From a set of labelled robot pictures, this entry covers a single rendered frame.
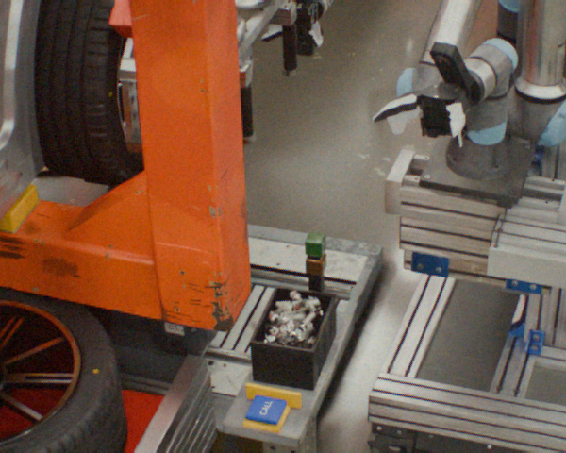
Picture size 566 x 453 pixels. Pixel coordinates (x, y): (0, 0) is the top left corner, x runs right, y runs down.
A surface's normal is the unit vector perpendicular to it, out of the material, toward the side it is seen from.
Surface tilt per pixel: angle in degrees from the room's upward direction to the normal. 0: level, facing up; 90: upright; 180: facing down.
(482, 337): 0
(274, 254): 0
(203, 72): 90
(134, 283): 90
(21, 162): 90
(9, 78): 71
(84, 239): 90
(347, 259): 0
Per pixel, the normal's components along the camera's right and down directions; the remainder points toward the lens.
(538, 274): -0.33, 0.55
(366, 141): -0.03, -0.82
